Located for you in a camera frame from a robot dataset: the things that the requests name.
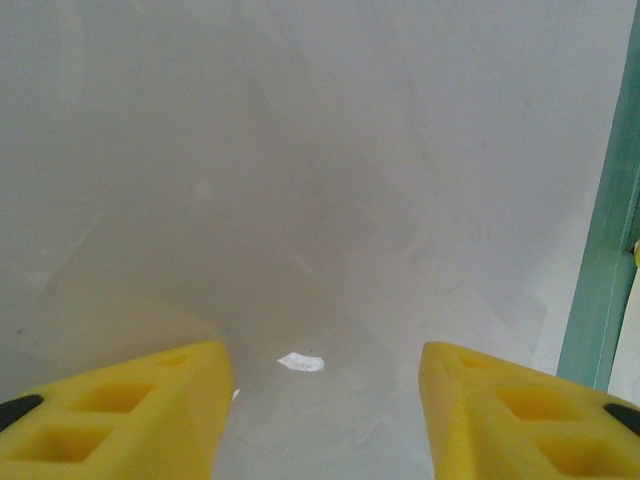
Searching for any white paper sheet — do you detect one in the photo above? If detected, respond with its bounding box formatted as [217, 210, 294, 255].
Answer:
[0, 0, 629, 480]
[607, 259, 640, 396]

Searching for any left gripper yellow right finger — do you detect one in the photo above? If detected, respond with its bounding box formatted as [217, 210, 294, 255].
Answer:
[416, 340, 640, 480]

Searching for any green plastic folder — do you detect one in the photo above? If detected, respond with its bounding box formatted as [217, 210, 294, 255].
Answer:
[556, 0, 640, 394]

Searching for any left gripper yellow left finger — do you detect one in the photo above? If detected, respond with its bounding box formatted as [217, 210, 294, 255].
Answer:
[0, 340, 237, 480]

